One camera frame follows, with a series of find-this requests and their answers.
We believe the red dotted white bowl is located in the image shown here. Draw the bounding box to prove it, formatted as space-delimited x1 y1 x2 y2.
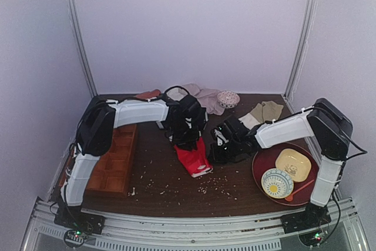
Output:
217 91 240 109

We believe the beige white underwear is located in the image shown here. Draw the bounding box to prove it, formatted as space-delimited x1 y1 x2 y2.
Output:
239 101 284 129

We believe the rust orange underwear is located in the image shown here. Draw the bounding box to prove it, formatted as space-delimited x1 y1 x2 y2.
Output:
136 89 161 99

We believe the left circuit board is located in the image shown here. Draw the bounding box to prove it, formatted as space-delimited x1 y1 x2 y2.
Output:
63 229 88 248

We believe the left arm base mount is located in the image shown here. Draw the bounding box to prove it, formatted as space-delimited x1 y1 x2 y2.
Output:
54 199 105 235

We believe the wooden compartment tray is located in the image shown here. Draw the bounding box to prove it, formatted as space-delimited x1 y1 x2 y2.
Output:
84 124 138 199

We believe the left aluminium corner post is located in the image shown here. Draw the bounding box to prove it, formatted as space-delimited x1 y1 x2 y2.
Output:
67 0 98 97

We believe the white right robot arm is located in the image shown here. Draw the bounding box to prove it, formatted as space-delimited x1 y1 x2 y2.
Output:
209 98 367 207

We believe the red white underwear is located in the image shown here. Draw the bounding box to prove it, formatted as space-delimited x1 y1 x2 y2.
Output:
174 137 213 178

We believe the aluminium corner post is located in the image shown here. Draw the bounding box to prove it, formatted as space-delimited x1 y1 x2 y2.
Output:
284 0 317 102
67 0 98 97

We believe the blue yellow patterned bowl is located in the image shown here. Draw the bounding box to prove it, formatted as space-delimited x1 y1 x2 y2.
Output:
261 168 294 199

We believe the round red tray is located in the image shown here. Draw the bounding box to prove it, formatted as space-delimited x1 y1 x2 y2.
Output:
252 143 319 207

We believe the front aluminium rail frame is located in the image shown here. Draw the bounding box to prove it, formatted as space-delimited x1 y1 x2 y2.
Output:
21 198 371 250

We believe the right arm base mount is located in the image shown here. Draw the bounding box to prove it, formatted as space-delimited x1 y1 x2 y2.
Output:
280 204 331 234

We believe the yellow square panda plate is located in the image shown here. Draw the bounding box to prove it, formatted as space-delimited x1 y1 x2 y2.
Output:
275 149 311 182

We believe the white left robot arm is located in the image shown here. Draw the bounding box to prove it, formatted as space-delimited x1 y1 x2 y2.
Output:
61 86 208 207

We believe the right aluminium corner post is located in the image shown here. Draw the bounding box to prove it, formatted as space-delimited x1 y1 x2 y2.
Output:
284 0 317 102

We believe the mauve white underwear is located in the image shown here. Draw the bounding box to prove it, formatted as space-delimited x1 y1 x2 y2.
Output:
167 83 224 116

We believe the right circuit board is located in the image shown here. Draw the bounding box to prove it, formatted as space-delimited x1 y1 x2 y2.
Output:
298 230 328 247

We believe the orange plastic spoon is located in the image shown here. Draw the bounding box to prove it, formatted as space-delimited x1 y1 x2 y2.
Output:
284 179 315 202

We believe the circuit board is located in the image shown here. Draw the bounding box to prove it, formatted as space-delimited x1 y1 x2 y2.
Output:
63 229 88 248
298 230 328 247

